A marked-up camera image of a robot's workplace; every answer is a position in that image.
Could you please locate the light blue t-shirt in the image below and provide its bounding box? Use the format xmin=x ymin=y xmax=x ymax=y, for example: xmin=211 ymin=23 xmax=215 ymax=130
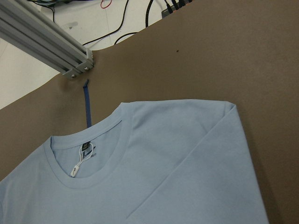
xmin=0 ymin=99 xmax=268 ymax=224

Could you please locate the white clothing tag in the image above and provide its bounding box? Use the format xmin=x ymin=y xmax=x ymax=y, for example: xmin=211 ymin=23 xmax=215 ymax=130
xmin=70 ymin=141 xmax=96 ymax=178

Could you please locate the aluminium frame post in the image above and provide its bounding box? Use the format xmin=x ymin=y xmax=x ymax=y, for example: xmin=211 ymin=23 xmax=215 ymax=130
xmin=0 ymin=0 xmax=94 ymax=79

